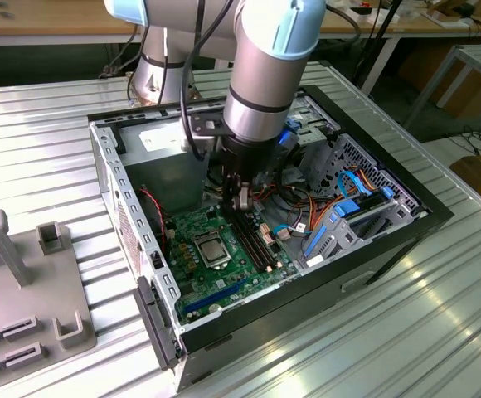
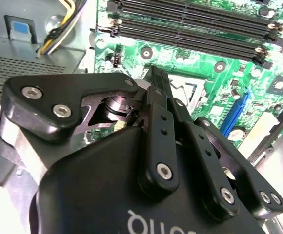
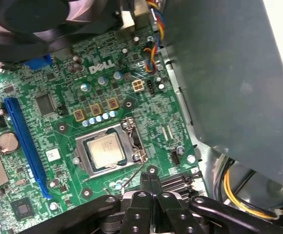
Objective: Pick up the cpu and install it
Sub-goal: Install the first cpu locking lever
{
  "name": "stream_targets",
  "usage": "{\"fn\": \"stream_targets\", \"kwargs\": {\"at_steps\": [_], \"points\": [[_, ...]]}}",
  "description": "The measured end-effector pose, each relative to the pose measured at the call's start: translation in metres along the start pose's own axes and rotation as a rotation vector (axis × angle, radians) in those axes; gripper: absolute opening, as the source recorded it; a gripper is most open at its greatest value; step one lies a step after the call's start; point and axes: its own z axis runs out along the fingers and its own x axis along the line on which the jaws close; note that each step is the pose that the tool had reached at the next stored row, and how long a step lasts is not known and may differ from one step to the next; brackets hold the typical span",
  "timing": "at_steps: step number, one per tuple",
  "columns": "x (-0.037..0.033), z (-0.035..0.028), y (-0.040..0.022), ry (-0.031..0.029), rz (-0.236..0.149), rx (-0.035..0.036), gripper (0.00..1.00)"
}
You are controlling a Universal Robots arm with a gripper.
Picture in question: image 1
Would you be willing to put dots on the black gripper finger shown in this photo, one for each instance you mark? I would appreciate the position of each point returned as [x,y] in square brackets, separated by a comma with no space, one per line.
[231,188]
[252,190]

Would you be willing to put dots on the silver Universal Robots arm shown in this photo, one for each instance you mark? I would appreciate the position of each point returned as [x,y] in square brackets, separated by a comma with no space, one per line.
[265,74]

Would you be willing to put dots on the black RAM slot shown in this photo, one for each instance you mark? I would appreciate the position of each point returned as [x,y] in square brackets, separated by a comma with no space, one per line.
[242,236]
[247,236]
[253,236]
[258,236]

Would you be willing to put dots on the grey power supply unit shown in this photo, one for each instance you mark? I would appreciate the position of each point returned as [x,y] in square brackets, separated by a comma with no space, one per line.
[157,178]

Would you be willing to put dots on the grey metal drive cage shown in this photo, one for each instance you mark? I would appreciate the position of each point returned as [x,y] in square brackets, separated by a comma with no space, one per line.
[319,137]

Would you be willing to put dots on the green motherboard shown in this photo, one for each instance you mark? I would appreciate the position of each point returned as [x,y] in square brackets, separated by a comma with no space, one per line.
[224,282]

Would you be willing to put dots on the blue disk carrier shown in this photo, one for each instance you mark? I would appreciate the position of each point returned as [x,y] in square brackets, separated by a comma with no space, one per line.
[345,209]

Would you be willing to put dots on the grey metal disk bay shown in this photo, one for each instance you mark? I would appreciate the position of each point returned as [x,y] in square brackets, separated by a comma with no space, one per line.
[336,242]

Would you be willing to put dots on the blue expansion slot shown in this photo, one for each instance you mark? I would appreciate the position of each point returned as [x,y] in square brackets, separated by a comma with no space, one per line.
[215,296]

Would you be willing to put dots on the silver coin battery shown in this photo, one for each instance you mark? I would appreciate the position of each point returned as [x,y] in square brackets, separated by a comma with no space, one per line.
[215,308]

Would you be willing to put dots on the black open PC case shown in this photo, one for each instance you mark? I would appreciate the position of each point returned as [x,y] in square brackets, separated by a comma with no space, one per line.
[307,315]

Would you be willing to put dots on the black plastic case latch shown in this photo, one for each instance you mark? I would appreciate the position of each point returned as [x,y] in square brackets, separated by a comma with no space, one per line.
[153,323]

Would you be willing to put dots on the small white box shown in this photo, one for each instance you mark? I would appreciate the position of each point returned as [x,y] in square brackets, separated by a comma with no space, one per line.
[360,16]

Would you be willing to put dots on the black stand pole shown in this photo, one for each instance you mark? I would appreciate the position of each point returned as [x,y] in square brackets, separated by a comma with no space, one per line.
[383,29]

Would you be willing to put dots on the long wooden desk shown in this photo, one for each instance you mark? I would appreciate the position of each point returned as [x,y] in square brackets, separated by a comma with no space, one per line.
[431,28]

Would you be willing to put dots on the grey plastic parts rack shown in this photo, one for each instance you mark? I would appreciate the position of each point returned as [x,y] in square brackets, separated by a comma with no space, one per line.
[25,298]

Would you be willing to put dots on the brown cardboard boxes under desk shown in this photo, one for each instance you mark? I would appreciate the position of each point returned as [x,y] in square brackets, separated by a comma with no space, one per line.
[472,91]

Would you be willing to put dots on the small black device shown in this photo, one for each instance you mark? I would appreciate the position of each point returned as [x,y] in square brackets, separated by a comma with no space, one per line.
[463,10]

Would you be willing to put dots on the perforated grey metal bracket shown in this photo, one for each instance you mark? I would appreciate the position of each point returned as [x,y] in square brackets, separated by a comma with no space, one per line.
[373,166]

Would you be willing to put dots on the white metal frame table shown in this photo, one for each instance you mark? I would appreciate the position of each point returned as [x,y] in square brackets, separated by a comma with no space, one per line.
[472,51]

